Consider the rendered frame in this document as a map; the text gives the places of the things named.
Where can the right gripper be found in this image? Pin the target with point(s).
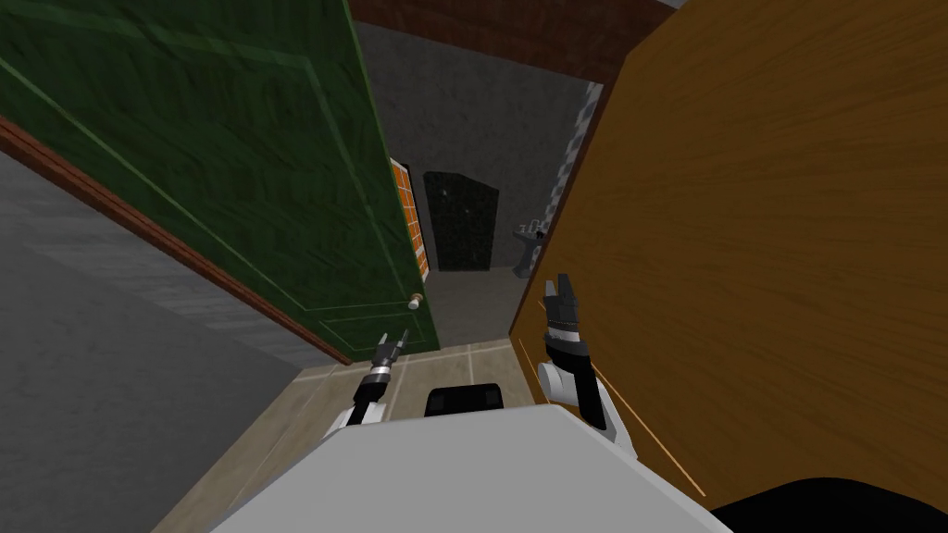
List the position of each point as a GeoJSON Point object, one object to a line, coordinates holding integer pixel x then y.
{"type": "Point", "coordinates": [563, 317]}

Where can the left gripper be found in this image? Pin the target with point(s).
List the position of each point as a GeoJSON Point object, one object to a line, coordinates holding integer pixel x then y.
{"type": "Point", "coordinates": [385, 357]}

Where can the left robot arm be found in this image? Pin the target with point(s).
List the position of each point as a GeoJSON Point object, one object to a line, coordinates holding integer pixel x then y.
{"type": "Point", "coordinates": [364, 406]}

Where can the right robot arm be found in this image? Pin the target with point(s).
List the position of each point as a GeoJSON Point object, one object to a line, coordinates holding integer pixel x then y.
{"type": "Point", "coordinates": [585, 385]}

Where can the pale round door knob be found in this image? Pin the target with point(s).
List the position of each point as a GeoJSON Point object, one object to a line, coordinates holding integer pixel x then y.
{"type": "Point", "coordinates": [415, 301]}

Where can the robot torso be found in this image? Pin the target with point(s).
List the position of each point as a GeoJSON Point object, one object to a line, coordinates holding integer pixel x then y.
{"type": "Point", "coordinates": [474, 474]}

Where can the brown wooden door leaf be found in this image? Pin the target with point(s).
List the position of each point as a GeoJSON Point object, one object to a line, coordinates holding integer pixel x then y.
{"type": "Point", "coordinates": [755, 222]}

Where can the green door leaf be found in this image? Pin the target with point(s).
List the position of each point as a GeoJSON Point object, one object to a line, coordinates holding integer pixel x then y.
{"type": "Point", "coordinates": [222, 148]}

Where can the grey pedestal sink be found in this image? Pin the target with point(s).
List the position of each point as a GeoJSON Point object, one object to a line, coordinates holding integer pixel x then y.
{"type": "Point", "coordinates": [527, 244]}

